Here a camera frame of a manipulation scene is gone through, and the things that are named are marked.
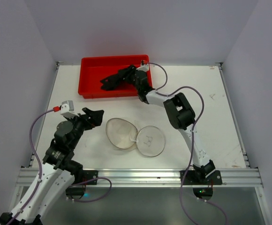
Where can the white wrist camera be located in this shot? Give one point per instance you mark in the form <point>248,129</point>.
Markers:
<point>144,66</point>
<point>66,109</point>

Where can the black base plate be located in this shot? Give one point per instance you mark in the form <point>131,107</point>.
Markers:
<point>192,178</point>
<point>85,175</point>

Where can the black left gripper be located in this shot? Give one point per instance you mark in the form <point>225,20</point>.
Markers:
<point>96,116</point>

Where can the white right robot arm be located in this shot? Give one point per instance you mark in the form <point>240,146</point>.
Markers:
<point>180,115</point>

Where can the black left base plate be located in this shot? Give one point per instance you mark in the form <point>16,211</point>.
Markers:
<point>85,175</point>

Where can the aluminium mounting rail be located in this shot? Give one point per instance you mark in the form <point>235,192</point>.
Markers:
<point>170,178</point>

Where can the white mesh laundry bag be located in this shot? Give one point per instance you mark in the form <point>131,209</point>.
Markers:
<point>150,140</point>

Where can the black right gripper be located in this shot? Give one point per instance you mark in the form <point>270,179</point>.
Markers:
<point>128,74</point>

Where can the red plastic bin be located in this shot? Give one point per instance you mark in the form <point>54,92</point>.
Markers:
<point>94,69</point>

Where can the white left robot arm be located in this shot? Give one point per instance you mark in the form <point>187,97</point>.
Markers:
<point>57,170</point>

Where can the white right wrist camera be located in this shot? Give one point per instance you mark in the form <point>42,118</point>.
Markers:
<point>144,66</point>

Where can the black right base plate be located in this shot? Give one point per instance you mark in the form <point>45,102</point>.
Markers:
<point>192,178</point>

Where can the black bra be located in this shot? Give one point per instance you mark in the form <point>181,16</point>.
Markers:
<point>113,81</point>

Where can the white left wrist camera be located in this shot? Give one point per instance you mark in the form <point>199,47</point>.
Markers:
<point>66,109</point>

